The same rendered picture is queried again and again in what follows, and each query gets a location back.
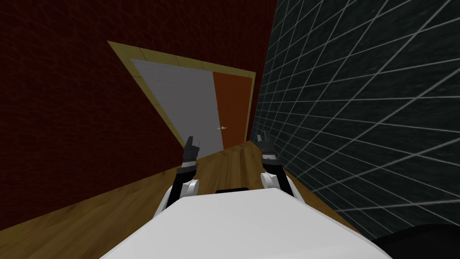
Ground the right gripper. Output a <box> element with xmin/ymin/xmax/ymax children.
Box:
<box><xmin>255</xmin><ymin>130</ymin><xmax>277</xmax><ymax>158</ymax></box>

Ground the orange-brown door leaf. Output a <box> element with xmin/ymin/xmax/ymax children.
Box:
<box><xmin>212</xmin><ymin>71</ymin><xmax>254</xmax><ymax>150</ymax></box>

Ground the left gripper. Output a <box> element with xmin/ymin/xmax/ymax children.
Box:
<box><xmin>182</xmin><ymin>135</ymin><xmax>201</xmax><ymax>164</ymax></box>

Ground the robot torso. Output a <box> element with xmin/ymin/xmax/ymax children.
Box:
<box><xmin>100</xmin><ymin>187</ymin><xmax>393</xmax><ymax>259</ymax></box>

